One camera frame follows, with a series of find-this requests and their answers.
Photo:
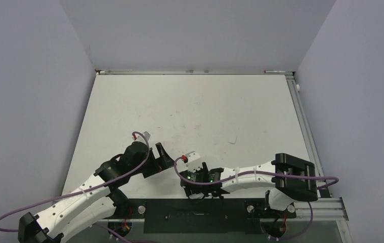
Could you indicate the aluminium frame rail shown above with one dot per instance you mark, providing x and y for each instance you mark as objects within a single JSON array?
[
  {"x": 304, "y": 125},
  {"x": 194, "y": 72}
]

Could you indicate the white battery cover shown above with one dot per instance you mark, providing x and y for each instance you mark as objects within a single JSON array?
[{"x": 232, "y": 139}]

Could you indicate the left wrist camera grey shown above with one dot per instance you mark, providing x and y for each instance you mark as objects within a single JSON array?
[{"x": 146, "y": 135}]

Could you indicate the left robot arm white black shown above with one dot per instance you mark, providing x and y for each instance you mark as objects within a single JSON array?
[{"x": 96, "y": 198}]

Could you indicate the aluminium frame rail back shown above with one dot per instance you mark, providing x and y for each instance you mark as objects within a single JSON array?
[{"x": 194, "y": 72}]

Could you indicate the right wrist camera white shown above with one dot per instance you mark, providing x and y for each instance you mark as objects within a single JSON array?
[{"x": 193, "y": 161}]

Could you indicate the aluminium frame rail right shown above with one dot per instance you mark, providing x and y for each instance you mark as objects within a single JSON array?
[{"x": 304, "y": 125}]

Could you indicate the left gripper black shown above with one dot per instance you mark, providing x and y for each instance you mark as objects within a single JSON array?
[{"x": 158, "y": 164}]

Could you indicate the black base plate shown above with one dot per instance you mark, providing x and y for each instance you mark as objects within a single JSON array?
[{"x": 248, "y": 215}]

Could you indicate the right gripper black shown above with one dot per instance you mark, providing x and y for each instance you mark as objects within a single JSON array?
[{"x": 203, "y": 169}]

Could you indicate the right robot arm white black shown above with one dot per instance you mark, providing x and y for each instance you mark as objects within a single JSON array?
[{"x": 286, "y": 179}]

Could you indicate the white remote control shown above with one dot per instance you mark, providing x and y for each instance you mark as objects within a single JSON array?
[{"x": 196, "y": 196}]

